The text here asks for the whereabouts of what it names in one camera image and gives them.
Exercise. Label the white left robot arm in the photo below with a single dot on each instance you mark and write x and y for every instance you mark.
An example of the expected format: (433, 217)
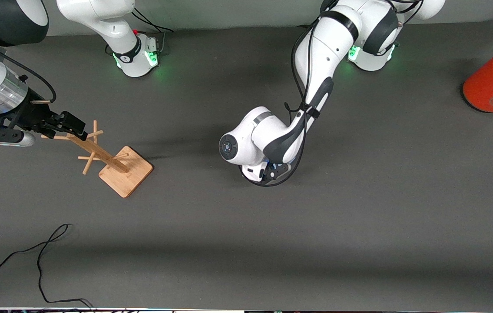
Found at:
(324, 48)

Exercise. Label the wooden mug tree stand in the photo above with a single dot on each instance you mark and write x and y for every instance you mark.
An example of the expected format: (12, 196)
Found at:
(127, 176)

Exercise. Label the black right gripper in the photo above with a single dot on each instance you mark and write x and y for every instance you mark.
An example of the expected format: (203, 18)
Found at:
(32, 114)

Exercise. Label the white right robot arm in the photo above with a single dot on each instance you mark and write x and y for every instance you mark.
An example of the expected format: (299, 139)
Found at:
(98, 17)

